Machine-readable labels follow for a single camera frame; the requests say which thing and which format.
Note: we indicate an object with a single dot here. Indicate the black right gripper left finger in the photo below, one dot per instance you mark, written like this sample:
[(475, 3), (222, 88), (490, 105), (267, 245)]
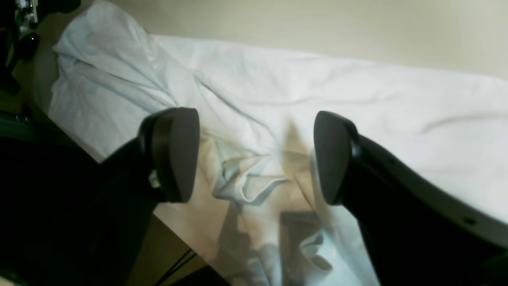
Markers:
[(69, 221)]

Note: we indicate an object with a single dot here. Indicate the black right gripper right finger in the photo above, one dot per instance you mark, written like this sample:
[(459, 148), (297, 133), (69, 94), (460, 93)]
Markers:
[(415, 233)]

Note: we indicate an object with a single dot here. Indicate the white T-shirt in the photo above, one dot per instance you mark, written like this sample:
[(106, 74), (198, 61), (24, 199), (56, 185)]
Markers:
[(257, 215)]

